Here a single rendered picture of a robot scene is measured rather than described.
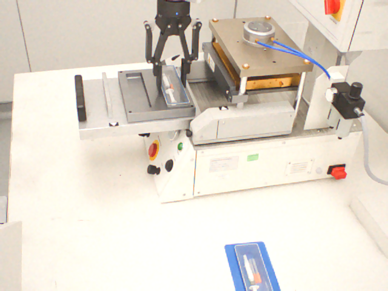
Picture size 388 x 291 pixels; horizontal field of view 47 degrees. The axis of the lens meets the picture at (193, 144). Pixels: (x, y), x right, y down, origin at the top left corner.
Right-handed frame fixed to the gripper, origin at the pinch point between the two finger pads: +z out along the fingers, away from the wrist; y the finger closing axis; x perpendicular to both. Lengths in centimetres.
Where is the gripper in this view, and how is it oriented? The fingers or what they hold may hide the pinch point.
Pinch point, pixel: (171, 75)
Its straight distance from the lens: 113.5
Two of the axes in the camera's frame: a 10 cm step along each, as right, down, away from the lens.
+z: -0.6, 7.8, 6.3
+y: -9.7, 1.0, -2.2
